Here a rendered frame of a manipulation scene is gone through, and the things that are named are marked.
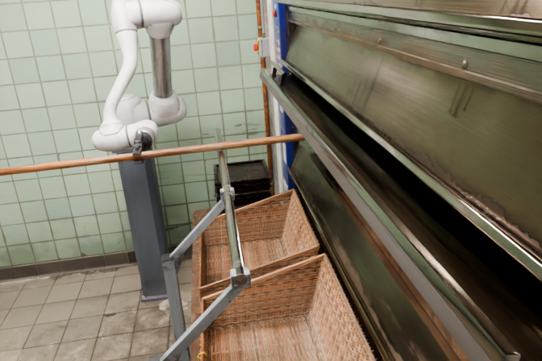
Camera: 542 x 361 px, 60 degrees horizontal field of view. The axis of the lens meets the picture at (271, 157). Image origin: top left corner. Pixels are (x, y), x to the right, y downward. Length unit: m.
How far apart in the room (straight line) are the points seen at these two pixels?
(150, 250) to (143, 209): 0.27
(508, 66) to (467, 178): 0.18
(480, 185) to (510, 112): 0.11
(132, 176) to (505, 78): 2.30
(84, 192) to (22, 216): 0.44
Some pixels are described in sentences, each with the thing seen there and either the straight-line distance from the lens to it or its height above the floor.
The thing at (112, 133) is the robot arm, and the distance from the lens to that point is 2.21.
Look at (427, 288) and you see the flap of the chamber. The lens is 0.64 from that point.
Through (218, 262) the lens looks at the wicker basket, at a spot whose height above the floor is 0.59.
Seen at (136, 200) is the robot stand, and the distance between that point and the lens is 2.80.
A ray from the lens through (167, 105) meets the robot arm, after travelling 2.63.
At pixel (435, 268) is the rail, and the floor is 1.44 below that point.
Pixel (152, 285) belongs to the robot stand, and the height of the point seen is 0.10.
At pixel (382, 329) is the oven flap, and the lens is 1.29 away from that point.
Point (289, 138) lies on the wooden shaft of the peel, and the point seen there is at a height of 1.20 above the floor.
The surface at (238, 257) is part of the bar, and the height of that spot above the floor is 1.17.
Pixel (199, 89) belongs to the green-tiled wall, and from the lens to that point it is 3.07.
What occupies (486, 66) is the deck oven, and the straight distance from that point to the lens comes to 0.74.
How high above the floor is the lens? 1.78
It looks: 20 degrees down
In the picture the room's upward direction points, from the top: 4 degrees counter-clockwise
